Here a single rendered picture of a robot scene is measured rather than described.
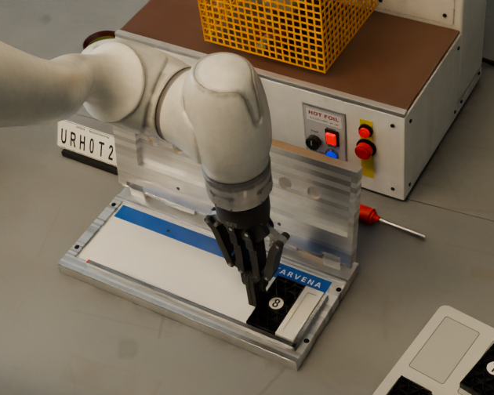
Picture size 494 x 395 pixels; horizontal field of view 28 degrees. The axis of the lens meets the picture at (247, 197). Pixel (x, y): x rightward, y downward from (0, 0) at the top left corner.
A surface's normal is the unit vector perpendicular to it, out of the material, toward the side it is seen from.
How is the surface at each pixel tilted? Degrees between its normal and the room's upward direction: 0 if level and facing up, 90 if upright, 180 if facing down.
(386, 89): 0
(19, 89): 88
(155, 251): 0
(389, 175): 90
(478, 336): 0
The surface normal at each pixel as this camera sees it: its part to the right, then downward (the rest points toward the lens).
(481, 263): -0.11, -0.69
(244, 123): 0.46, 0.50
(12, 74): 0.93, -0.09
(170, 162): -0.51, 0.51
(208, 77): -0.19, -0.50
